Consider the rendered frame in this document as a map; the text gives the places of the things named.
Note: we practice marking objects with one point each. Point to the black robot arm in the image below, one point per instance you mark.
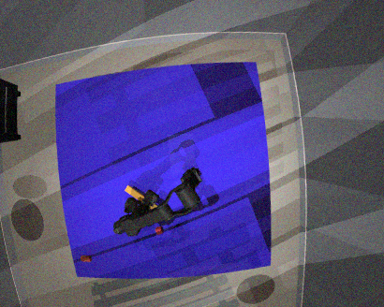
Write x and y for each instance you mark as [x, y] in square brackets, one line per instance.
[135, 220]

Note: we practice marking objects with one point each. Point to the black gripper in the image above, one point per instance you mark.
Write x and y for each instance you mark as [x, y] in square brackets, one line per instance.
[149, 200]

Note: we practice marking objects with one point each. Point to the orange bar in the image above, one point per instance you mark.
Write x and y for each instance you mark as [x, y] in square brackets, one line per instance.
[137, 195]

